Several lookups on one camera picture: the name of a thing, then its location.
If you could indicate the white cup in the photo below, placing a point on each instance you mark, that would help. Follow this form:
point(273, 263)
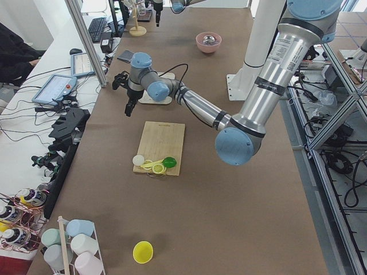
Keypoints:
point(83, 243)

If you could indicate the yellow plastic cup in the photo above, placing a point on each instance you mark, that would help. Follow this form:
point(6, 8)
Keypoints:
point(143, 252)

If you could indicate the mint green cup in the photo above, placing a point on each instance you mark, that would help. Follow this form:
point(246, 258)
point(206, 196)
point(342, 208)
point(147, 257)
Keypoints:
point(51, 237)

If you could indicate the large pink bowl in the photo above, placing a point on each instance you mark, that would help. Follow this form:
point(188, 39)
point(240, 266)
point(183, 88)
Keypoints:
point(207, 49)

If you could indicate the wooden mug tree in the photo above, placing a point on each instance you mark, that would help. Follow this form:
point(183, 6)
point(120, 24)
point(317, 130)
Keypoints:
point(135, 7)

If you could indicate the paint bottle rack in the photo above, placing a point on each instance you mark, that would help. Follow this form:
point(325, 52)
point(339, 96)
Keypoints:
point(22, 220)

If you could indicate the grey cup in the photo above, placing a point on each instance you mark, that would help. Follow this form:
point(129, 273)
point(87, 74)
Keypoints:
point(53, 256)

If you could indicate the black keyboard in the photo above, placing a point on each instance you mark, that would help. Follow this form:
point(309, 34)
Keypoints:
point(96, 28)

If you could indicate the light blue cup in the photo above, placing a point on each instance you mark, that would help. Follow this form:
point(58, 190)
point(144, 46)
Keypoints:
point(79, 226)

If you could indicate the black tool holder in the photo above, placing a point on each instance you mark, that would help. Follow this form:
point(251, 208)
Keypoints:
point(66, 133)

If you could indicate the pale pink cup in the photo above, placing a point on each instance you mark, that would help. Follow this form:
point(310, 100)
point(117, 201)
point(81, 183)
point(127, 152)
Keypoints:
point(87, 264)

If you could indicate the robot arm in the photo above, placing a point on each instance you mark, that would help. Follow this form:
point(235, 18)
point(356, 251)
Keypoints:
point(177, 6)
point(283, 31)

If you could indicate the grey folded cloth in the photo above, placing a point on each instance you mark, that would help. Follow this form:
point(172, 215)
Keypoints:
point(126, 56)

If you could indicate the white wire cup rack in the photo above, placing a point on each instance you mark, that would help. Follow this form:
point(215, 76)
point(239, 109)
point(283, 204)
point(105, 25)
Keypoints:
point(69, 256)

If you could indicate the aluminium frame post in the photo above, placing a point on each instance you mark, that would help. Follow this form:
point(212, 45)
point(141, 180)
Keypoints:
point(75, 12)

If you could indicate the white toy steamed bun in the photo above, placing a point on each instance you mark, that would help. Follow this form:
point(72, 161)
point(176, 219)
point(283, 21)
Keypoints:
point(138, 160)

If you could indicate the upper teach pendant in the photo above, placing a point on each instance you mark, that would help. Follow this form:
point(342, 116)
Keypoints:
point(55, 89)

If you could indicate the green toy lime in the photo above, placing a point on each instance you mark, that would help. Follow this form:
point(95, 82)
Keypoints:
point(169, 162)

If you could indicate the wooden cutting board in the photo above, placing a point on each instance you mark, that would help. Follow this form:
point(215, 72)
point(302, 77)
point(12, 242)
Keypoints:
point(160, 140)

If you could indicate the metal ice scoop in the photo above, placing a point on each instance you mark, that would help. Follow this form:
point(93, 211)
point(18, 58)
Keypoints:
point(209, 40)

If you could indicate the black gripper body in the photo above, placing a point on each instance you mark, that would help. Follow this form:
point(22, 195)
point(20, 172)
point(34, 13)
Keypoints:
point(132, 94)
point(157, 11)

